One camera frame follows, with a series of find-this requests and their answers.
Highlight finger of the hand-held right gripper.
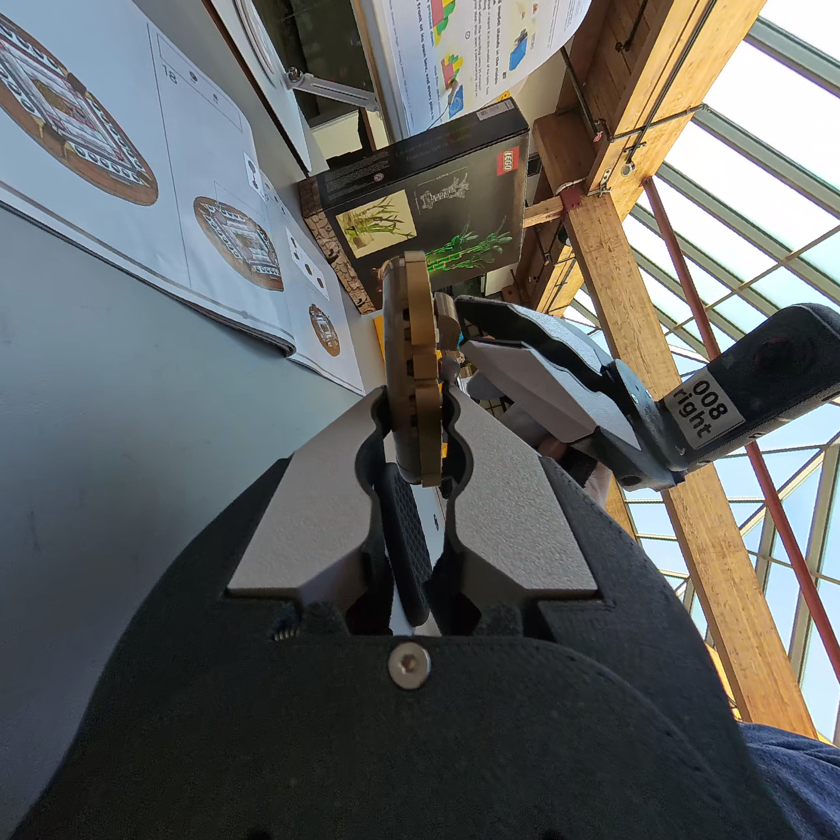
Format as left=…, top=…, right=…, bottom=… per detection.
left=466, top=340, right=644, bottom=455
left=455, top=295, right=626, bottom=395

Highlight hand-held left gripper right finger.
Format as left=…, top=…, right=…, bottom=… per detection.
left=425, top=384, right=601, bottom=636

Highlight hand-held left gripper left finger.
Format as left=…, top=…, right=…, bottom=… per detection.
left=226, top=386, right=398, bottom=636

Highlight round tan lego base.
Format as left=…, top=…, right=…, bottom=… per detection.
left=382, top=251, right=462, bottom=488

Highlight black lego box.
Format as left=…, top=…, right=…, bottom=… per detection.
left=298, top=98, right=531, bottom=316

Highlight lego instruction booklet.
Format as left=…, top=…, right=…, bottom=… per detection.
left=0, top=0, right=367, bottom=396

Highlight wooden roof beam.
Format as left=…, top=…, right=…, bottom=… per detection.
left=518, top=0, right=818, bottom=739

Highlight black dimpled pad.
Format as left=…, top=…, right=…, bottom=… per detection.
left=379, top=462, right=434, bottom=626

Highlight red metal pipe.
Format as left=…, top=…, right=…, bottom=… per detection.
left=642, top=177, right=840, bottom=673

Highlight printed paper sheet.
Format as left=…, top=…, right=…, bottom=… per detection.
left=377, top=0, right=592, bottom=135

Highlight person's dark blue trousers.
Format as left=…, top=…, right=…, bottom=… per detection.
left=738, top=721, right=840, bottom=840

